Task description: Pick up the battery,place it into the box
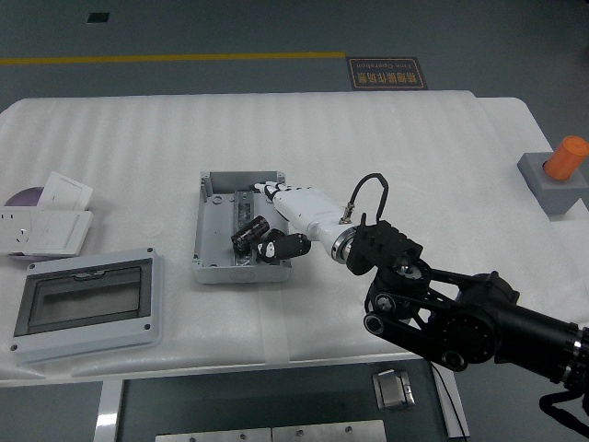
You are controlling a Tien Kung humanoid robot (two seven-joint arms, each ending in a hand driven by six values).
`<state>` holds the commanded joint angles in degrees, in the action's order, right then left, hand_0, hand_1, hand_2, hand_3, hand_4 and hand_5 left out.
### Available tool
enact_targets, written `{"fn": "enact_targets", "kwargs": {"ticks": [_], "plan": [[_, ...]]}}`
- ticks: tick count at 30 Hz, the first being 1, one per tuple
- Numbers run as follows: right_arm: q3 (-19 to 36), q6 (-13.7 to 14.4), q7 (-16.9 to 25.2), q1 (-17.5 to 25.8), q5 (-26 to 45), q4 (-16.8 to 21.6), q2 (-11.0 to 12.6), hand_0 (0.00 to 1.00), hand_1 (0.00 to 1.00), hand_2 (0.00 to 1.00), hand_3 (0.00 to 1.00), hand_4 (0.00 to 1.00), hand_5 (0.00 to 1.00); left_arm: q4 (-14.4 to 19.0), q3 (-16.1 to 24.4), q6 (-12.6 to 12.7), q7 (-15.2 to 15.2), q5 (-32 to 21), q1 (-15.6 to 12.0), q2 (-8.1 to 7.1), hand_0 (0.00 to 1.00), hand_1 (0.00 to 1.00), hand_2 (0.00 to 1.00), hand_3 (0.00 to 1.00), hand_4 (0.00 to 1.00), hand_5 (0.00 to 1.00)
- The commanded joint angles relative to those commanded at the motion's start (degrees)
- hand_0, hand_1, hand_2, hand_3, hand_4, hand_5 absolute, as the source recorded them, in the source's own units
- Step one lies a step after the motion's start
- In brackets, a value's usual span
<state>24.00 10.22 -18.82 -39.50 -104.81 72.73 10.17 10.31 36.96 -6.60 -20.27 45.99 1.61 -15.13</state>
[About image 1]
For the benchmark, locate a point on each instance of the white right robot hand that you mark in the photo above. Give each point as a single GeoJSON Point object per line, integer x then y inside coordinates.
{"type": "Point", "coordinates": [303, 207]}

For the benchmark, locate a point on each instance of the dark brown cylindrical battery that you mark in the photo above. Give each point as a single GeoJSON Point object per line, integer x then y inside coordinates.
{"type": "Point", "coordinates": [248, 234]}

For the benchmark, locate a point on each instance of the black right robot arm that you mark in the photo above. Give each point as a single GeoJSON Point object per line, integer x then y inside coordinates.
{"type": "Point", "coordinates": [483, 317]}

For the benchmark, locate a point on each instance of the grey open junction box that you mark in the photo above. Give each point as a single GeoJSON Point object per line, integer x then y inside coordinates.
{"type": "Point", "coordinates": [214, 230]}

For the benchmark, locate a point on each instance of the white foam mat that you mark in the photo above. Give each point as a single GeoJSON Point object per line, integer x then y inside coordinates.
{"type": "Point", "coordinates": [322, 138]}

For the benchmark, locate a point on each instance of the white tape strip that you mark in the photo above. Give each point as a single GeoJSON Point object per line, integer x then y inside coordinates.
{"type": "Point", "coordinates": [273, 331]}

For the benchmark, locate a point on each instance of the black floor sign orange text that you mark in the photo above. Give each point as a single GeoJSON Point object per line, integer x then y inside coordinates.
{"type": "Point", "coordinates": [386, 73]}

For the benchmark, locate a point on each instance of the grey metal plate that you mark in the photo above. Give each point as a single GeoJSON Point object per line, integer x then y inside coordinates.
{"type": "Point", "coordinates": [211, 436]}

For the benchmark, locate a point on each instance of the grey lid with clear window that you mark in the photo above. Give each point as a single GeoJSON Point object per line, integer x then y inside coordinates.
{"type": "Point", "coordinates": [92, 340]}

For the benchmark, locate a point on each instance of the white table leg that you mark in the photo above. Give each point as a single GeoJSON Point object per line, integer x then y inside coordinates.
{"type": "Point", "coordinates": [108, 414]}
{"type": "Point", "coordinates": [458, 410]}

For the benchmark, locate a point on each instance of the grey block base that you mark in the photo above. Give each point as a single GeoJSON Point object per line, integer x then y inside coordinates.
{"type": "Point", "coordinates": [559, 195]}

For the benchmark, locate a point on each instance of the orange cylinder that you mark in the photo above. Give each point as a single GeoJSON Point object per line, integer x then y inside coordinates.
{"type": "Point", "coordinates": [566, 159]}

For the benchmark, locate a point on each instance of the purple disc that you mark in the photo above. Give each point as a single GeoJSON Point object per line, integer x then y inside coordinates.
{"type": "Point", "coordinates": [25, 198]}

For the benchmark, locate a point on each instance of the metal mounting rail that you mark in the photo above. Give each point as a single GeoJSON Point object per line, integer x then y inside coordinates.
{"type": "Point", "coordinates": [244, 207]}

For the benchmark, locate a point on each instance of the silver metal bracket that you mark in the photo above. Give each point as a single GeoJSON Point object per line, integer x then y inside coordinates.
{"type": "Point", "coordinates": [391, 391]}

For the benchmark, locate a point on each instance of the white wall switch panel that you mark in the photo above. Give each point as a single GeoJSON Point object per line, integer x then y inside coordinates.
{"type": "Point", "coordinates": [64, 191]}
{"type": "Point", "coordinates": [60, 232]}

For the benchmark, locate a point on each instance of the white wall socket panel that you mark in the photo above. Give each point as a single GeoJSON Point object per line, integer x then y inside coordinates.
{"type": "Point", "coordinates": [16, 228]}

